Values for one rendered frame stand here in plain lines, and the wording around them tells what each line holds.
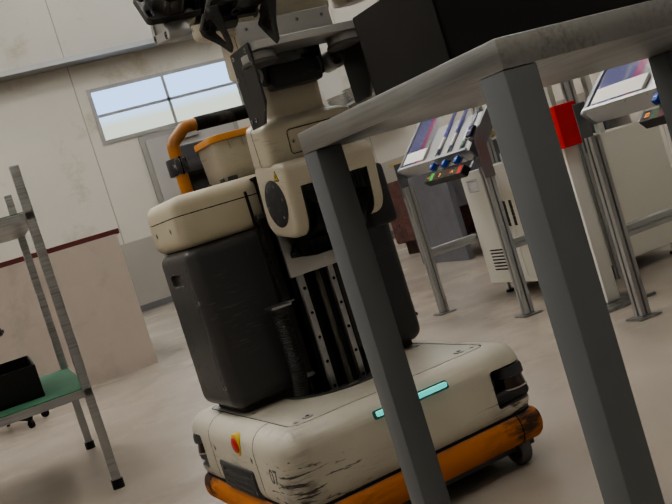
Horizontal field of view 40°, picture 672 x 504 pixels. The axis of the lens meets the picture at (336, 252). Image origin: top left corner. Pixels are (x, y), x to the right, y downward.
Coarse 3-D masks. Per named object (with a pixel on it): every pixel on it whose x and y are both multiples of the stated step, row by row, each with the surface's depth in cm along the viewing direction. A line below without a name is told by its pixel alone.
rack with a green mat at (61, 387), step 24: (24, 192) 294; (24, 216) 294; (0, 240) 355; (24, 240) 376; (48, 264) 296; (48, 288) 297; (48, 312) 378; (72, 336) 297; (72, 360) 298; (48, 384) 340; (72, 384) 317; (24, 408) 292; (48, 408) 293; (96, 408) 299; (96, 432) 298; (120, 480) 300
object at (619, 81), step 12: (648, 60) 284; (612, 72) 301; (624, 72) 293; (636, 72) 286; (648, 72) 280; (600, 84) 303; (612, 84) 296; (624, 84) 289; (636, 84) 282; (600, 96) 299; (612, 96) 292
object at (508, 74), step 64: (448, 64) 90; (512, 64) 84; (576, 64) 109; (320, 128) 117; (384, 128) 118; (512, 128) 85; (320, 192) 122; (512, 192) 87; (576, 256) 85; (384, 320) 123; (576, 320) 85; (384, 384) 123; (576, 384) 88; (640, 448) 87
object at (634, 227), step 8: (576, 104) 309; (584, 104) 310; (576, 112) 309; (576, 120) 309; (584, 120) 310; (584, 128) 310; (584, 136) 310; (584, 144) 309; (648, 216) 314; (656, 216) 314; (664, 216) 316; (632, 224) 310; (640, 224) 311; (648, 224) 312; (656, 224) 313; (632, 232) 310; (656, 312) 311; (632, 320) 311; (640, 320) 307
